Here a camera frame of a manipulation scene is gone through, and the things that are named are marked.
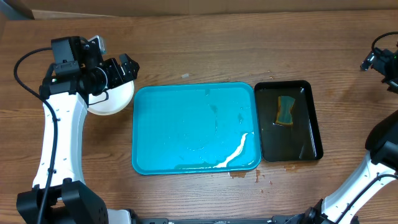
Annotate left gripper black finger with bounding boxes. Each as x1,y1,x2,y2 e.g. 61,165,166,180
119,54,140,82
109,58,126,84

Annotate white plate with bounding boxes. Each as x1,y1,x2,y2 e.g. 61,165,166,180
88,81,134,116

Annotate green yellow sponge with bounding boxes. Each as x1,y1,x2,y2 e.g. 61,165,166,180
275,96,295,126

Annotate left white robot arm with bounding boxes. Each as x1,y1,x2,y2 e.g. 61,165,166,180
16,36,139,223

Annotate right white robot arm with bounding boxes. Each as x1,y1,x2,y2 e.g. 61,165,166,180
284,112,397,223

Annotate teal plastic tray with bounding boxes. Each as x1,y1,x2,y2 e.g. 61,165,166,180
131,82,261,175

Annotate black water tray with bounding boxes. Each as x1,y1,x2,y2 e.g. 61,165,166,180
254,80,323,162

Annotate dark chair leg corner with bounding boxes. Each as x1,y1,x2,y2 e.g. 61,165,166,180
1,0,35,20

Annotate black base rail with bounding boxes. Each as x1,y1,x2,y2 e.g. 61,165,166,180
132,215,295,224

